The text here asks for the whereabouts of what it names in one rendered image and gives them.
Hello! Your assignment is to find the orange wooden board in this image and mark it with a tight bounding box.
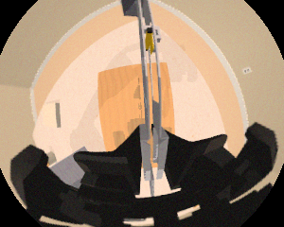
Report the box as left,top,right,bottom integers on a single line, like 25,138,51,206
98,61,175,167

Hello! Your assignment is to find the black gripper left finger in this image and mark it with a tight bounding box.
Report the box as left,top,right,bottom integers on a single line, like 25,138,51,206
73,125,142,196

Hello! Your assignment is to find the cream flat square block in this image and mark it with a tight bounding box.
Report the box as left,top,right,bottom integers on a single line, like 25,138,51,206
43,102,62,128

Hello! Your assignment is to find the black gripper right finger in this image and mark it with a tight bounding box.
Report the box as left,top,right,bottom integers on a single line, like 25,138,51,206
165,130,228,190

